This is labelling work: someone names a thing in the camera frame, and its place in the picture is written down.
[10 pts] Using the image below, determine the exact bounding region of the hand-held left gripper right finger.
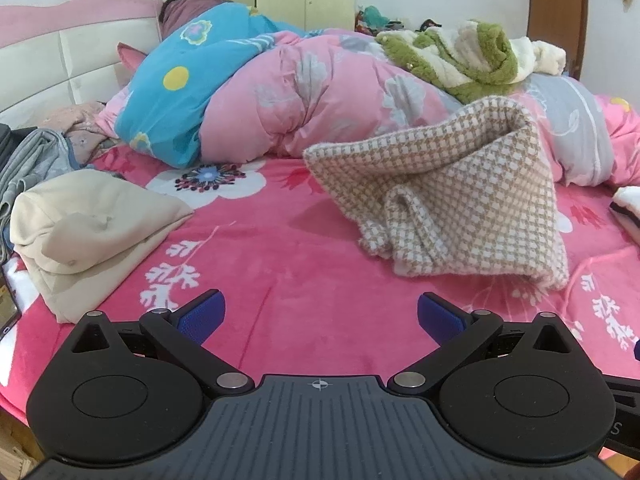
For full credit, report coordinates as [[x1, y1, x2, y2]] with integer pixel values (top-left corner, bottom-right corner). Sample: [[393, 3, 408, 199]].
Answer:
[[386, 292, 571, 396]]

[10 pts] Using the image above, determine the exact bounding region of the pink grey leaf-print quilt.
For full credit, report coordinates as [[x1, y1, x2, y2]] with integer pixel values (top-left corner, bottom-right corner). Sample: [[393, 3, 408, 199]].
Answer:
[[95, 27, 640, 191]]

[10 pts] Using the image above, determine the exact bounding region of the pink pillow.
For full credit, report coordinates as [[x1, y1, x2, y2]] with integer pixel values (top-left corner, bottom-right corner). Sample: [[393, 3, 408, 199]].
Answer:
[[116, 42, 151, 86]]

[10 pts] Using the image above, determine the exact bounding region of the folded cream garment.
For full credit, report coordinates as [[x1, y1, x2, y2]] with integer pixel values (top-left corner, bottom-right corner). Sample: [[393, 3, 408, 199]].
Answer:
[[10, 169, 195, 325]]

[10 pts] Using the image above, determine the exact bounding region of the smartphone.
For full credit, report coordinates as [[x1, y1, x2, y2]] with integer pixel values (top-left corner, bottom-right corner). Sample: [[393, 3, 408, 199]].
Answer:
[[0, 262, 22, 338]]

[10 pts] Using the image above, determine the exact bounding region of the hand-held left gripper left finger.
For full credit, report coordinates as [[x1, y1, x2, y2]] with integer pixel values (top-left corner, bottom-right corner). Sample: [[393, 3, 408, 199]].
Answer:
[[70, 288, 256, 395]]

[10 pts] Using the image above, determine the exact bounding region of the mauve cloth bundle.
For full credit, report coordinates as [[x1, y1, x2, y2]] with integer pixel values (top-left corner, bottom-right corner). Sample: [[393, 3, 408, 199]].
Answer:
[[159, 0, 236, 41]]

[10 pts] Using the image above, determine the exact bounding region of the pink cream padded headboard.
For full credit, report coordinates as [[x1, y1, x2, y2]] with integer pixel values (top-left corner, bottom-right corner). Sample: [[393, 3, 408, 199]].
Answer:
[[0, 0, 166, 131]]

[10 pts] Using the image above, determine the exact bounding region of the pile of colourful clothes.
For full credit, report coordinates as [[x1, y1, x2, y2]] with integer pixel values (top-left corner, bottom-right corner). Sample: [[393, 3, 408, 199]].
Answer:
[[354, 5, 446, 36]]

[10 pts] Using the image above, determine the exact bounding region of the brown wooden door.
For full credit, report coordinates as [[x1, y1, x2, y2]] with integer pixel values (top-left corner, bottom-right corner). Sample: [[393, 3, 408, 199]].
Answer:
[[527, 0, 591, 81]]

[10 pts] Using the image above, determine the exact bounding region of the black bag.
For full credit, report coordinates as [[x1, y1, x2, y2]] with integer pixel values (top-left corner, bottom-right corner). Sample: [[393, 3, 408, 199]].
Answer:
[[0, 122, 38, 161]]

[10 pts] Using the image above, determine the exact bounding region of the green white fleece garment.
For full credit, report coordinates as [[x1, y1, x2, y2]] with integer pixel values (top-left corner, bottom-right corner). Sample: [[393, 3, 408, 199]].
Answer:
[[375, 19, 568, 106]]

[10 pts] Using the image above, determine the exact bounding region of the beige white houndstooth coat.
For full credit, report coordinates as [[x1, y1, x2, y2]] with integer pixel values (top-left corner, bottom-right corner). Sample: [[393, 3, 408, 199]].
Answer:
[[303, 95, 571, 292]]

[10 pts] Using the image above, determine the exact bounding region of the blue floral quilt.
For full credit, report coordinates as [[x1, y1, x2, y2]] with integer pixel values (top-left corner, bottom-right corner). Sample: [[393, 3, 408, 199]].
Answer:
[[114, 2, 311, 168]]

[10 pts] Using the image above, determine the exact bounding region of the pink floral bed sheet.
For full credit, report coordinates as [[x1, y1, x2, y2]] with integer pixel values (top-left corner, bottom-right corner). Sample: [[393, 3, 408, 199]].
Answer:
[[0, 145, 640, 426]]

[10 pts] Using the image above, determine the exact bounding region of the pale pink patterned cloth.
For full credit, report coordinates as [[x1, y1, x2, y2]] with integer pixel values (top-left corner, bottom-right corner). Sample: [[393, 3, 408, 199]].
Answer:
[[37, 101, 123, 166]]

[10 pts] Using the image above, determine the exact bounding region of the grey garment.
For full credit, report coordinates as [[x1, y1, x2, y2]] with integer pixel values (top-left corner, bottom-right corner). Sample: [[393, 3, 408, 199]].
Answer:
[[0, 127, 81, 221]]

